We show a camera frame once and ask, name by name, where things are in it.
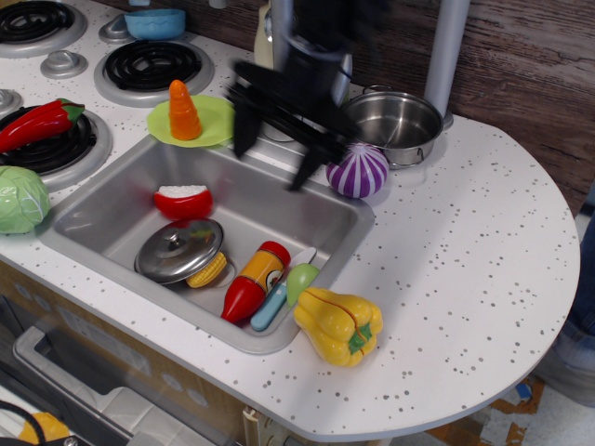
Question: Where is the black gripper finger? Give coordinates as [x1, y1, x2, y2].
[288, 150, 328, 191]
[233, 101, 265, 158]

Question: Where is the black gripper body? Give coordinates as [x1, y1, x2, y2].
[228, 34, 358, 161]

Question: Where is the orange toy carrot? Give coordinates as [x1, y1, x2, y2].
[168, 80, 203, 140]

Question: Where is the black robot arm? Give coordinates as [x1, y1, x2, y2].
[227, 1, 390, 190]

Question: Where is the light green plate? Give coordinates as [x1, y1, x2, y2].
[147, 95, 234, 148]

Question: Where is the purple striped toy onion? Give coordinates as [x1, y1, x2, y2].
[326, 142, 389, 198]

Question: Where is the cream toy bottle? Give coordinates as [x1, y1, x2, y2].
[254, 1, 281, 71]

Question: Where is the silver toy faucet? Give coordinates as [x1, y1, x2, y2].
[259, 1, 334, 158]

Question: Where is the stainless steel pot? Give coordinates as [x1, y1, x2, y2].
[343, 85, 443, 169]

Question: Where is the red bowl with rice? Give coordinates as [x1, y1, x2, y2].
[153, 185, 214, 220]

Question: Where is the silver sink basin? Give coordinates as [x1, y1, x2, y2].
[37, 136, 375, 354]

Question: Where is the green toy fruit half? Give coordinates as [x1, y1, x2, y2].
[286, 263, 320, 307]

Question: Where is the back right stove burner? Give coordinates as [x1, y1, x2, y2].
[94, 41, 215, 108]

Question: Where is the stove burner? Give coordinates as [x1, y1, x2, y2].
[1, 111, 112, 192]
[94, 41, 215, 108]
[1, 1, 87, 59]

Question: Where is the red yellow ketchup bottle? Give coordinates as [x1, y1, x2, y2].
[220, 241, 291, 323]

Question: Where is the blue toy bowl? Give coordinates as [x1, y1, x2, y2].
[125, 8, 186, 40]

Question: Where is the yellow toy corn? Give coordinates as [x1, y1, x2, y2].
[185, 252, 227, 288]

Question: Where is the steel pot lid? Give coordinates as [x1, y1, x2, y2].
[134, 218, 224, 284]

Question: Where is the silver stove knob back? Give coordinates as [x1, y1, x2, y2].
[99, 14, 135, 45]

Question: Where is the silver stove knob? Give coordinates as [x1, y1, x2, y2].
[0, 89, 23, 119]
[40, 49, 88, 80]
[99, 14, 135, 45]

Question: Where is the grey support pole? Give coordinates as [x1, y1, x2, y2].
[424, 0, 470, 130]

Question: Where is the yellow toy bell pepper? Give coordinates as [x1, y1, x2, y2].
[294, 287, 383, 367]

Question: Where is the front stove burner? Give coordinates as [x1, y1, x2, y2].
[1, 111, 112, 192]

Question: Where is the red toy chili pepper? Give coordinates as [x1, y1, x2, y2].
[1, 98, 86, 153]

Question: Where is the green toy cabbage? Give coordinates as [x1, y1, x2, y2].
[1, 166, 50, 234]

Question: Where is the back left stove burner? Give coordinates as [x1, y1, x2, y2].
[1, 1, 87, 59]

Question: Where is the silver stove knob left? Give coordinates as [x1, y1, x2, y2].
[0, 89, 23, 119]

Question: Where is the yellow object bottom left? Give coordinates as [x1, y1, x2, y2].
[18, 411, 71, 445]

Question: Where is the blue handled toy knife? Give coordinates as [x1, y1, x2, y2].
[250, 247, 317, 332]

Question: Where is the oven door handle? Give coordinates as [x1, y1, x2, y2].
[12, 327, 206, 445]

